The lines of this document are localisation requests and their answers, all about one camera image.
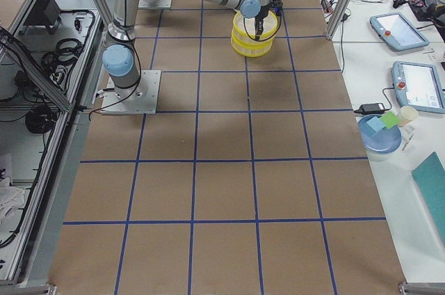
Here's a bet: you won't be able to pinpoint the yellow top steamer layer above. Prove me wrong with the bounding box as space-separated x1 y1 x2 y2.
232 11 279 44

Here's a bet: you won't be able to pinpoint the beige cup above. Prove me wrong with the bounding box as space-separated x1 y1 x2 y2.
397 106 419 127

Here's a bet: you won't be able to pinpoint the near teach pendant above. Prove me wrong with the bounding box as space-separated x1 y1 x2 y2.
391 61 444 114

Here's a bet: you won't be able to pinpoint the blue sponge block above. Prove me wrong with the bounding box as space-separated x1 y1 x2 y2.
364 116 385 136

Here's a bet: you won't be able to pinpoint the yellow steamer layer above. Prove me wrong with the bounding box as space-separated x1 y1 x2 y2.
232 11 279 44
231 34 273 58

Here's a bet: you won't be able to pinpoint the black monitor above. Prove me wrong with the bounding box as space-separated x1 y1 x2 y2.
24 0 61 34

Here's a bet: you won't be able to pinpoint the teach pendant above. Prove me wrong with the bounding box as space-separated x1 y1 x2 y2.
391 61 444 114
369 13 430 51

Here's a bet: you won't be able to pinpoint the far teach pendant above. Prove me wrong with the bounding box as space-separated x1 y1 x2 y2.
369 13 430 51

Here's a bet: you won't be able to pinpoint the yellow bottom steamer layer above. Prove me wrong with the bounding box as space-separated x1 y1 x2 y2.
231 34 273 58

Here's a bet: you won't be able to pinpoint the green sponge block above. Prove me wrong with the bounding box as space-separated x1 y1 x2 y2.
379 111 400 129

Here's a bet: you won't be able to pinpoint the teal board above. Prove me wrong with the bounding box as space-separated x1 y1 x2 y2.
412 152 444 241

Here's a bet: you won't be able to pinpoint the blue plate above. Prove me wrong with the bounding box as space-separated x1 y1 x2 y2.
358 115 402 154

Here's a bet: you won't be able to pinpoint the black power adapter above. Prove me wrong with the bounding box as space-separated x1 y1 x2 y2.
354 103 387 115

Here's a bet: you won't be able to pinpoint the coiled black cables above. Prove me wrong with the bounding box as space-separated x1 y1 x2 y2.
40 38 84 77

